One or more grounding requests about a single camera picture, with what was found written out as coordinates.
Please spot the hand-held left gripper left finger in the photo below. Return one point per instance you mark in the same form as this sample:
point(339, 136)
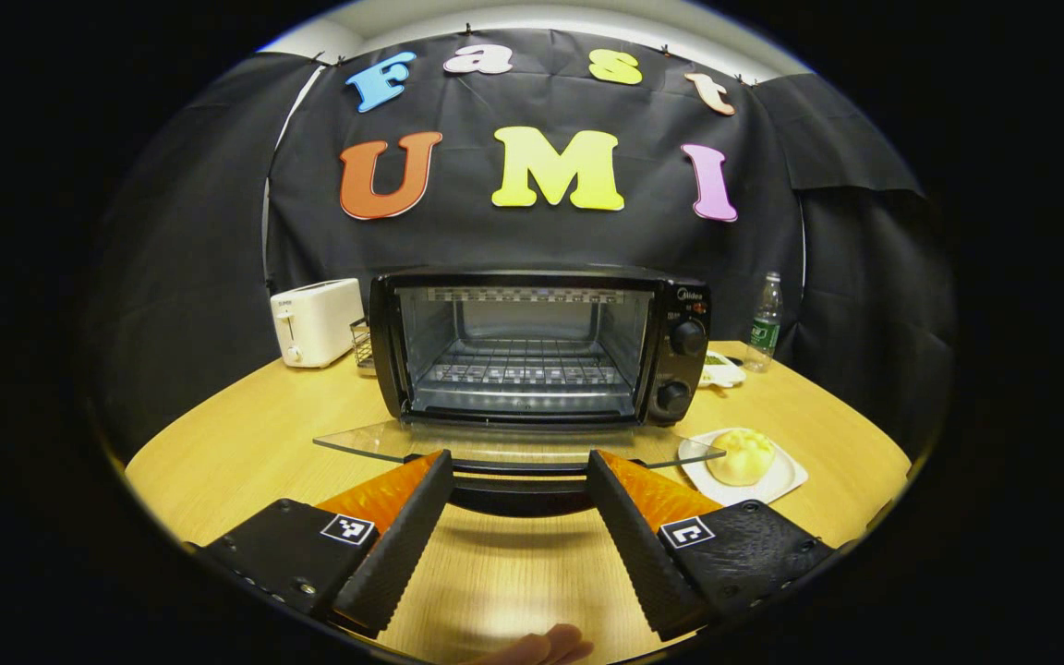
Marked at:
point(398, 550)

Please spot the clear water bottle green label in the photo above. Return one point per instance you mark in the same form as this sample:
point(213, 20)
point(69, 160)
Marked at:
point(763, 328)

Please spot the black oven knob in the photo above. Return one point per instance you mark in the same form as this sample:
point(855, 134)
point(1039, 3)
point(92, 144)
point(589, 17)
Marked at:
point(672, 397)
point(687, 337)

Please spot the white square plate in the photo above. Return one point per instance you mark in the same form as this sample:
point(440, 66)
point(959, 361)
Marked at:
point(786, 480)

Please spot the white toaster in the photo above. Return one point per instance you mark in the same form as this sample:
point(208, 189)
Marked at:
point(315, 323)

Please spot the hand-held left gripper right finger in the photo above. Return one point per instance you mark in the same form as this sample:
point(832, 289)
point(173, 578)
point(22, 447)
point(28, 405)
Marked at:
point(638, 550)

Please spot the white divided seasoning dish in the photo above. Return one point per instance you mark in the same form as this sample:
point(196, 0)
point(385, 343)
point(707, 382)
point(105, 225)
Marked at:
point(724, 374)

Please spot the black electric oven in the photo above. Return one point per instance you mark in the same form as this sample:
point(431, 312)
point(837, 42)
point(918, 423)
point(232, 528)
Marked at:
point(680, 368)

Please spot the round bread bun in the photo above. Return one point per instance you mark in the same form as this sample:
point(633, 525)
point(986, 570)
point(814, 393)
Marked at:
point(741, 457)

